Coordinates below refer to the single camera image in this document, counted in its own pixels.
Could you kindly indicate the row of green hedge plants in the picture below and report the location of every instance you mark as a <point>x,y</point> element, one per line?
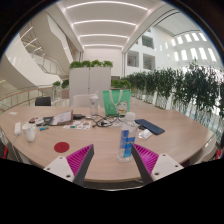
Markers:
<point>186,86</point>

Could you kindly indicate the white power strip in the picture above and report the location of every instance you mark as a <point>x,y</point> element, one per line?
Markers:
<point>17,128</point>

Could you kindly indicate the white plastic packet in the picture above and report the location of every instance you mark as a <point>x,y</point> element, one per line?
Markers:
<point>145,134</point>

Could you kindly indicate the white chair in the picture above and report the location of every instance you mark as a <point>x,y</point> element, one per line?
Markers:
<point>81,100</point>

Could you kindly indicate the colourful sticker sheet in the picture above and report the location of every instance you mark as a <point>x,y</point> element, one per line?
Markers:
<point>77,125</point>

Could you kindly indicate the dark blue phone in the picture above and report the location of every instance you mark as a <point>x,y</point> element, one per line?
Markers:
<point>150,126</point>

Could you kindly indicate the green tote bag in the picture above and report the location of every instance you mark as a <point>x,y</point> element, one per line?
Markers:
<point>111,101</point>

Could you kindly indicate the small red and black box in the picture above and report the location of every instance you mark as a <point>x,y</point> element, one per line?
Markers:
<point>33,120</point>

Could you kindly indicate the small planter boxes with plants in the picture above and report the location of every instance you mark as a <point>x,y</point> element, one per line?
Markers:
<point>63,85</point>

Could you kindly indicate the clear blue-label water bottle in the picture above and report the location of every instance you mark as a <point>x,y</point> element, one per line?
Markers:
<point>127,143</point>

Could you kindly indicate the white paper slip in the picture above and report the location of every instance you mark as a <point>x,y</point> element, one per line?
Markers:
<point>13,113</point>

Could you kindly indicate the flat round red coaster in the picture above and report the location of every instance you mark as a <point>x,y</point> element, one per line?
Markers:
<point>62,147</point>

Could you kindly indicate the clear shaker bottle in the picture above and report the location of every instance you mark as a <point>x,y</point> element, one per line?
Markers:
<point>94,106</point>

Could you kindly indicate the black chair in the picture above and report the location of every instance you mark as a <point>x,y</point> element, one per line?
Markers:
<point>43,101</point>

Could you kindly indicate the open paper notebook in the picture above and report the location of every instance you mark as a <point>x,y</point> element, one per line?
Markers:
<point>63,118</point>

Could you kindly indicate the white ceramic mug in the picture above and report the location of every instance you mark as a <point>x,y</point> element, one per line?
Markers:
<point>29,132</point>

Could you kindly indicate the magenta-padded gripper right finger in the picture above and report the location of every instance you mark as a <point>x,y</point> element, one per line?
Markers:
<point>146,159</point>

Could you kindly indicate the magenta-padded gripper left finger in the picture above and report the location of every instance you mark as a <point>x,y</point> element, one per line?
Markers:
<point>78,160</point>

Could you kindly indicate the white cabinet topped with plants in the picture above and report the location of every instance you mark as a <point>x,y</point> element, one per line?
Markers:
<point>86,81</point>

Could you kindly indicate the teal tube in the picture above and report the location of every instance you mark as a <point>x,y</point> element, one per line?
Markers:
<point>44,128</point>

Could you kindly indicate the wooden planter with green plants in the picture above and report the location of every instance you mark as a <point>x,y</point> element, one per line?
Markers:
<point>120,83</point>

